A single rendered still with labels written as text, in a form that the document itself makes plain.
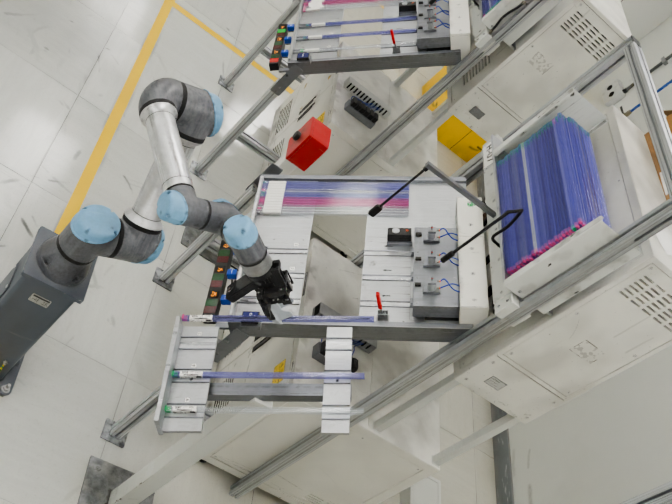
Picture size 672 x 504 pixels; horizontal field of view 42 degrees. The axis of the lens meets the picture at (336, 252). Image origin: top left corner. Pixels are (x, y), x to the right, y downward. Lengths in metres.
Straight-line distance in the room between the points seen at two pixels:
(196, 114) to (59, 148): 1.41
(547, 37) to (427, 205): 1.01
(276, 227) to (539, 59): 1.38
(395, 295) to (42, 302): 1.02
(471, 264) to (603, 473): 1.65
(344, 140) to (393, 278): 1.33
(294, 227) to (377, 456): 0.83
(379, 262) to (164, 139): 0.86
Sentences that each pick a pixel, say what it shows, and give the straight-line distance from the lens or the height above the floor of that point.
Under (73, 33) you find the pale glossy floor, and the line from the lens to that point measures 4.23.
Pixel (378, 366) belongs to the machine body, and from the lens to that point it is 3.08.
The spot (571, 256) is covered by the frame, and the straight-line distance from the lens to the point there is 2.31.
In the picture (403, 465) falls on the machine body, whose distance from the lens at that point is 3.06.
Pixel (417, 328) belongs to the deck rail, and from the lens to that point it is 2.50.
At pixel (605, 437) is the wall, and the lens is 4.07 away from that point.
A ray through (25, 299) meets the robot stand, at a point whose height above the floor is 0.44.
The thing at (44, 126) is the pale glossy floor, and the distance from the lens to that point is 3.72.
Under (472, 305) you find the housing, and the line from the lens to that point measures 2.47.
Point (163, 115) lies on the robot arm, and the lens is 2.24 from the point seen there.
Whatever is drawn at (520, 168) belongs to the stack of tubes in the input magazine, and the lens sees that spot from 2.66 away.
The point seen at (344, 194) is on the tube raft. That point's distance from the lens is 2.94.
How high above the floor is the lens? 2.45
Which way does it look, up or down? 34 degrees down
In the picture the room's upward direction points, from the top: 51 degrees clockwise
